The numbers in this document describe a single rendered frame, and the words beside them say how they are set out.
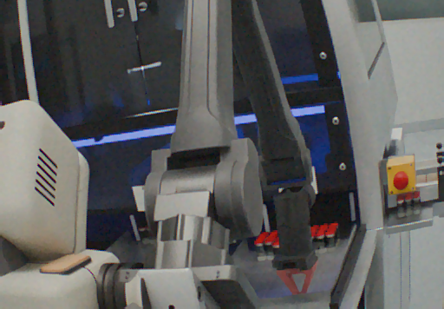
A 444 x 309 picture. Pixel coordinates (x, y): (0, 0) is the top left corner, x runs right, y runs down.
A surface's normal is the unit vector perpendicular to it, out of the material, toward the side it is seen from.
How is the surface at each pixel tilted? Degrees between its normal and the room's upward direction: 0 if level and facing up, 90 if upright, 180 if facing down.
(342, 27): 90
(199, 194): 37
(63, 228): 90
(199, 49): 52
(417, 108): 90
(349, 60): 90
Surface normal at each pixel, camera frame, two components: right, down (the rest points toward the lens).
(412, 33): -0.29, 0.25
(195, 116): -0.29, -0.40
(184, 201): -0.29, -0.62
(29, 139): 0.57, -0.39
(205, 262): 0.37, -0.57
